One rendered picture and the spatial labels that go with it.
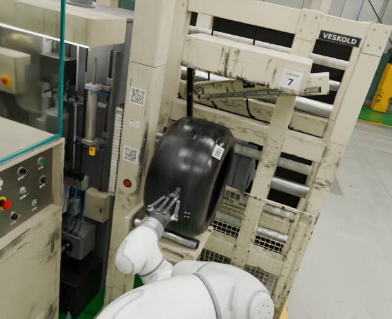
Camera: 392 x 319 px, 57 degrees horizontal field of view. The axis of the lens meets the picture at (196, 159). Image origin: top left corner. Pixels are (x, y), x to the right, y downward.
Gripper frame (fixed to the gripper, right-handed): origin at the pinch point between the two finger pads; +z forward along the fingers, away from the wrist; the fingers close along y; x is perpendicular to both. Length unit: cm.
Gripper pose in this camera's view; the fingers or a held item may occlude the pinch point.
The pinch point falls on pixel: (175, 195)
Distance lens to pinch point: 148.6
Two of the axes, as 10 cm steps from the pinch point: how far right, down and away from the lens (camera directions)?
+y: -9.3, -3.0, 2.3
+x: -1.4, 8.3, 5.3
